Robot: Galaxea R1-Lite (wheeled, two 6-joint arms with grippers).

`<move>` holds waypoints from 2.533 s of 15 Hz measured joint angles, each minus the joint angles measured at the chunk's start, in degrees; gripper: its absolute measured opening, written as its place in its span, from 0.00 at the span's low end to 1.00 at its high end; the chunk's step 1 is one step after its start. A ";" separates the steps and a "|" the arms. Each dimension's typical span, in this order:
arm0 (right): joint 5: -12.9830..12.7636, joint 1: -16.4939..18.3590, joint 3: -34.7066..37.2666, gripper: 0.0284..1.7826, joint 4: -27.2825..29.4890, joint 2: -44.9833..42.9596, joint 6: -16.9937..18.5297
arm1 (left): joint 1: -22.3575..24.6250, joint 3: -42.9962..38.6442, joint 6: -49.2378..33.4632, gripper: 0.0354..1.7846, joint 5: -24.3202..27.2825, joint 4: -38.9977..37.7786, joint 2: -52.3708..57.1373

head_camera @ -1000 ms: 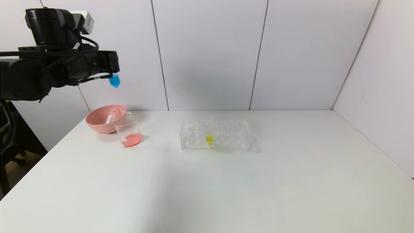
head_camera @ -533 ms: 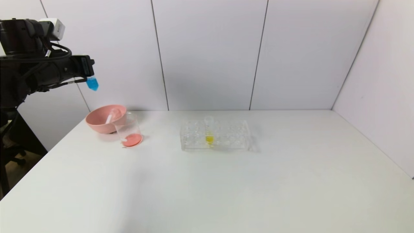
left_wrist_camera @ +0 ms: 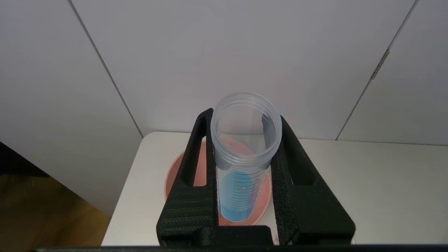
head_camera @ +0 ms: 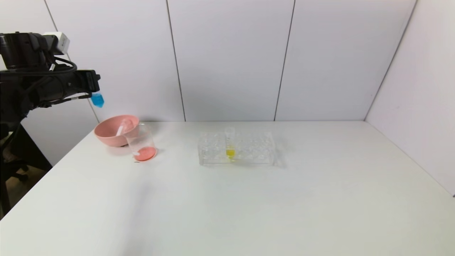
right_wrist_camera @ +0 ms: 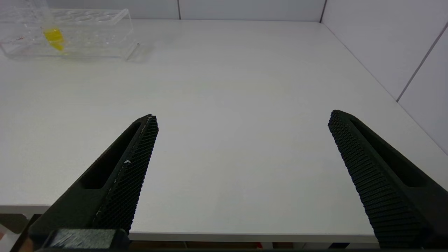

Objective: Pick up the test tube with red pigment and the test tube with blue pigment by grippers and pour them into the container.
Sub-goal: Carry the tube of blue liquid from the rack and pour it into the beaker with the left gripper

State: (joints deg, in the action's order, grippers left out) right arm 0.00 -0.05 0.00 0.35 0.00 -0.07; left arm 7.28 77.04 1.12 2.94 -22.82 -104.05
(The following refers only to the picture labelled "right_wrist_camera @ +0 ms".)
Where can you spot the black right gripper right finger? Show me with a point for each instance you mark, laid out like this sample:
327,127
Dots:
385,196

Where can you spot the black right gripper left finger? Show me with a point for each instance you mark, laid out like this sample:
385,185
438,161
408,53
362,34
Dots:
115,196

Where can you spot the clear acrylic test tube rack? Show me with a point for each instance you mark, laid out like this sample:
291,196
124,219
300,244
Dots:
105,35

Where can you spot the test tube with yellow pigment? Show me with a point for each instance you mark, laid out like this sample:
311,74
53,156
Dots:
54,37

